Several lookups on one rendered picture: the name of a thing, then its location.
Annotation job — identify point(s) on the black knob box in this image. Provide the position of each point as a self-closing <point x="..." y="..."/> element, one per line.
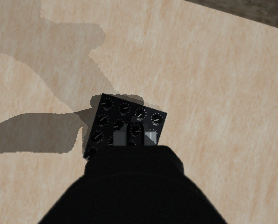
<point x="112" y="114"/>

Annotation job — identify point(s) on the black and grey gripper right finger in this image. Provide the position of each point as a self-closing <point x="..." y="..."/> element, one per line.
<point x="148" y="136"/>

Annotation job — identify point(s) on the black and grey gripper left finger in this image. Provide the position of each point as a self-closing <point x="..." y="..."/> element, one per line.
<point x="121" y="137"/>

